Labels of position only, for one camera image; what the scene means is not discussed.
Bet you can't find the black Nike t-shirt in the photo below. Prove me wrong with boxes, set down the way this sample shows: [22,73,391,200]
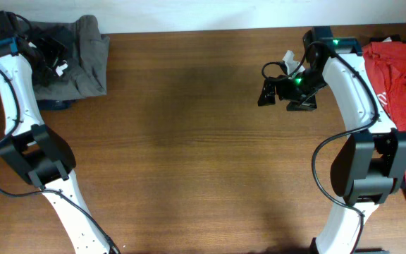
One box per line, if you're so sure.
[31,25,74,86]

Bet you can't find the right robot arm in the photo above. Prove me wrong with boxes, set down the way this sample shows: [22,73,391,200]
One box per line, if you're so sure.
[257,26,406,254]

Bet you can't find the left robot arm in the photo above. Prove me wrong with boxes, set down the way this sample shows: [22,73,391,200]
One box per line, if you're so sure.
[0,11,120,253]

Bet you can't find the folded grey shorts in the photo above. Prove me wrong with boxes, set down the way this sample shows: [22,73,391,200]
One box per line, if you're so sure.
[0,11,109,101]

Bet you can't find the folded dark navy garment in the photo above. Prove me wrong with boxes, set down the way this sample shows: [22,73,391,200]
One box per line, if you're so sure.
[37,99,75,111]

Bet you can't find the black logo t-shirt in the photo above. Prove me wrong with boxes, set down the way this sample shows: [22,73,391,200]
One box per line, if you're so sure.
[369,35,406,43]

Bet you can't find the right black cable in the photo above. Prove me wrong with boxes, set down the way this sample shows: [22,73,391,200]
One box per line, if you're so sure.
[261,40,382,254]

